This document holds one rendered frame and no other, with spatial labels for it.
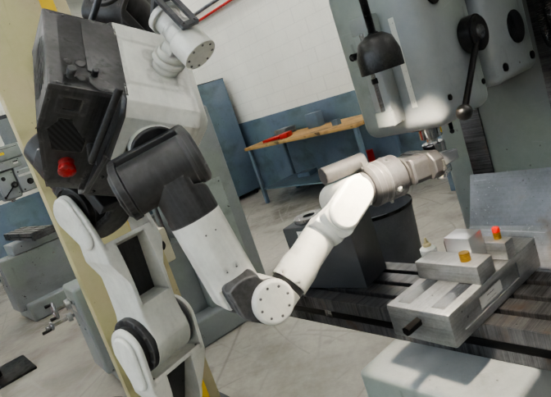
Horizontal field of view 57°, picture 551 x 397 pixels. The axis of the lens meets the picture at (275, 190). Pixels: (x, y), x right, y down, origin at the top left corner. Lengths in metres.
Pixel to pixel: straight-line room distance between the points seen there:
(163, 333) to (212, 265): 0.44
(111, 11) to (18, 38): 1.45
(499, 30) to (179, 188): 0.72
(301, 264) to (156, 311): 0.46
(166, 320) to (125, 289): 0.13
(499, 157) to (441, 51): 0.55
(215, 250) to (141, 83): 0.32
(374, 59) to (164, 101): 0.37
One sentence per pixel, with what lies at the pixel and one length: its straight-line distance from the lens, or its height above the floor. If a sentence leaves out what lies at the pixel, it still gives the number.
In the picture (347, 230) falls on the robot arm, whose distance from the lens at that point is 0.93.
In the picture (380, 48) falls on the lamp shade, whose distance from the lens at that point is 0.83.
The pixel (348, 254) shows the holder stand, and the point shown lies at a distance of 1.34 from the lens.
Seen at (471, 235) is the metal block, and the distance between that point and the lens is 1.14.
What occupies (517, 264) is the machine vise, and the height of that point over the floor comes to 0.97.
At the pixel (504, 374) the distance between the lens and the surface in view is 1.10.
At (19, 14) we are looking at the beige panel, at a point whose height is 2.14.
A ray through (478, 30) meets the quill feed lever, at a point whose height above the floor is 1.46.
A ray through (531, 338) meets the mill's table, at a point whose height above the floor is 0.90.
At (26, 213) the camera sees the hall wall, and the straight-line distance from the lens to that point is 9.82.
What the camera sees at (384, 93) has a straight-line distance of 0.98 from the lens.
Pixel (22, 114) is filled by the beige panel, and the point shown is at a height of 1.73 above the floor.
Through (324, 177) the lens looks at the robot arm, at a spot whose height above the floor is 1.29.
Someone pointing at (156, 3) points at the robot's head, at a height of 1.68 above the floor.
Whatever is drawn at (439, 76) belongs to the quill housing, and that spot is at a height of 1.40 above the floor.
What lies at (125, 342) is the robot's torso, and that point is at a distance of 1.26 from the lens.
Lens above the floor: 1.47
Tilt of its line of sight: 10 degrees down
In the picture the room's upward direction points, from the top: 19 degrees counter-clockwise
